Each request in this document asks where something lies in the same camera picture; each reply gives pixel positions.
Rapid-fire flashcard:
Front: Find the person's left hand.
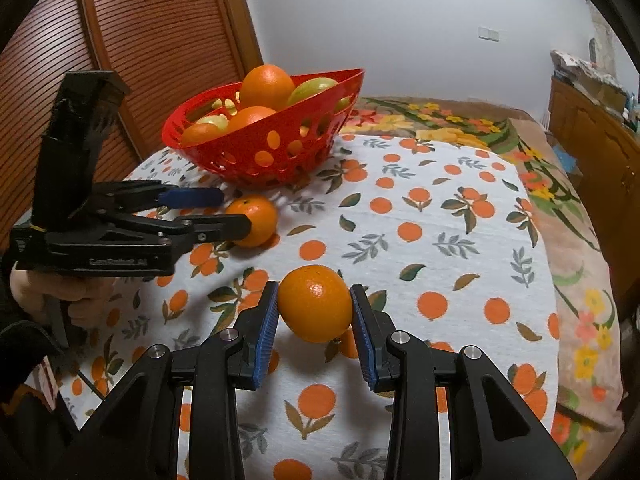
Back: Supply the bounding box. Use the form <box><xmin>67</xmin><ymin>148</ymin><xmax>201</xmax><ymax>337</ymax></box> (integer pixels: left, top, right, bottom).
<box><xmin>10</xmin><ymin>262</ymin><xmax>108</xmax><ymax>341</ymax></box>

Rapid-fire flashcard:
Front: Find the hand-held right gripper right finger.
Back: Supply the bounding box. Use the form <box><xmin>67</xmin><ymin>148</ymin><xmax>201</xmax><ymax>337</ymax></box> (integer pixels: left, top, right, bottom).
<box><xmin>349</xmin><ymin>284</ymin><xmax>581</xmax><ymax>480</ymax></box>

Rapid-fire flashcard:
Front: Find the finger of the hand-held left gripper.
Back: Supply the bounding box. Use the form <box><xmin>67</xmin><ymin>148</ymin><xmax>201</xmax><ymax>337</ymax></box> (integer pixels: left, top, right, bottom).
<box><xmin>90</xmin><ymin>180</ymin><xmax>225</xmax><ymax>213</ymax></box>
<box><xmin>107</xmin><ymin>212</ymin><xmax>253</xmax><ymax>261</ymax></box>

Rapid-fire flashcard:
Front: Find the tangerine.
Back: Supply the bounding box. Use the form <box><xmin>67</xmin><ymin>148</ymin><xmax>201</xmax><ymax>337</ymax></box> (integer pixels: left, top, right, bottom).
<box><xmin>277</xmin><ymin>265</ymin><xmax>354</xmax><ymax>344</ymax></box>
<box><xmin>225</xmin><ymin>196</ymin><xmax>278</xmax><ymax>248</ymax></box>
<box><xmin>180</xmin><ymin>124</ymin><xmax>221</xmax><ymax>147</ymax></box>

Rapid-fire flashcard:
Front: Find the red plastic basket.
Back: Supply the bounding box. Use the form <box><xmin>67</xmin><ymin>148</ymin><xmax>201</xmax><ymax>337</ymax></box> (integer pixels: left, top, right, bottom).
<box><xmin>161</xmin><ymin>67</ymin><xmax>366</xmax><ymax>190</ymax></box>

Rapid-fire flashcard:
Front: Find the large orange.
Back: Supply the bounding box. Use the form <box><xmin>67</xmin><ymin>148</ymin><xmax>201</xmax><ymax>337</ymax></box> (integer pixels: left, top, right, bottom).
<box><xmin>225</xmin><ymin>106</ymin><xmax>278</xmax><ymax>133</ymax></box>
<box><xmin>239</xmin><ymin>64</ymin><xmax>297</xmax><ymax>111</ymax></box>

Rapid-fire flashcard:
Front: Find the cardboard box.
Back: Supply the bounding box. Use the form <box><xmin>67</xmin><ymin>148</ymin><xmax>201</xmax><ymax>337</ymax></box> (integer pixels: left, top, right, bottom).
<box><xmin>550</xmin><ymin>50</ymin><xmax>628</xmax><ymax>111</ymax></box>

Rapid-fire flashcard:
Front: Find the person's left forearm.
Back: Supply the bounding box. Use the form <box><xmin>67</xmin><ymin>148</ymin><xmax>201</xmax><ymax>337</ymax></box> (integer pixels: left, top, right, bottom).
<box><xmin>0</xmin><ymin>285</ymin><xmax>101</xmax><ymax>480</ymax></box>

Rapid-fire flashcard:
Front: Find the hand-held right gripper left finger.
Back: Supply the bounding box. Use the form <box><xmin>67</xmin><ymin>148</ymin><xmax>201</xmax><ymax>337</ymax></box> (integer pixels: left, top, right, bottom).
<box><xmin>60</xmin><ymin>281</ymin><xmax>281</xmax><ymax>480</ymax></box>

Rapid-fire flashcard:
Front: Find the wooden cabinet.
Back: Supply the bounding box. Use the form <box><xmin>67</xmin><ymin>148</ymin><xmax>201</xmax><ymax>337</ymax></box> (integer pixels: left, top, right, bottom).
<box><xmin>547</xmin><ymin>75</ymin><xmax>640</xmax><ymax>321</ymax></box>

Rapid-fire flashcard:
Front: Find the wooden slatted door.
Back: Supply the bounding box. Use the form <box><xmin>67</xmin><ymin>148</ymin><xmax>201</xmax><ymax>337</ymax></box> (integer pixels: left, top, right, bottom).
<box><xmin>0</xmin><ymin>0</ymin><xmax>263</xmax><ymax>241</ymax></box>

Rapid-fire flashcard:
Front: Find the orange print tablecloth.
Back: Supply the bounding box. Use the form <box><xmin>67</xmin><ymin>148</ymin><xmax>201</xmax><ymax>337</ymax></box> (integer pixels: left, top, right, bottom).
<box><xmin>60</xmin><ymin>132</ymin><xmax>561</xmax><ymax>480</ymax></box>

